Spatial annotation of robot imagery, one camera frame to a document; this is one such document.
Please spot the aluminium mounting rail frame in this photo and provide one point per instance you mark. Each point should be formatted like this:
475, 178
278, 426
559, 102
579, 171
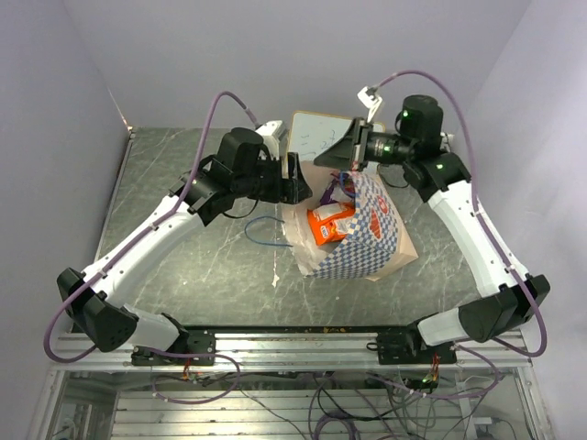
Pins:
292, 383

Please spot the blue checkered paper bag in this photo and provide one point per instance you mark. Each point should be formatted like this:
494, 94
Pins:
377, 243

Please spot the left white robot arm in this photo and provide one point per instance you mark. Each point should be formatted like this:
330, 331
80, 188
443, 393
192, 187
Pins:
252, 164

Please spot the orange snack packet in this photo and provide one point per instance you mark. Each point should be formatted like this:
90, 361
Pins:
330, 222

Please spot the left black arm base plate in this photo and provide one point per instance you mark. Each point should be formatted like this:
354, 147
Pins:
196, 347

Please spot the purple snack packet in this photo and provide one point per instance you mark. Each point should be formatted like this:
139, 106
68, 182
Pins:
339, 190

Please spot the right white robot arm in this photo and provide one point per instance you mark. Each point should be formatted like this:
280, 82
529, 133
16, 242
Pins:
510, 295

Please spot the small whiteboard on stand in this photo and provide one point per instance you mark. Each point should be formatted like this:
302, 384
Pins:
311, 133

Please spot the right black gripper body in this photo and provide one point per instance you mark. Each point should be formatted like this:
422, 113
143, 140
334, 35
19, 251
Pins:
387, 148

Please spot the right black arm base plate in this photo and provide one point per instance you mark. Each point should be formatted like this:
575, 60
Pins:
396, 349

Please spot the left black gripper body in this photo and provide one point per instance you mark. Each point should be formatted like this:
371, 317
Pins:
269, 172

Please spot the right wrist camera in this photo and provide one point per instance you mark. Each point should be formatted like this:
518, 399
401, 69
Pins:
370, 98

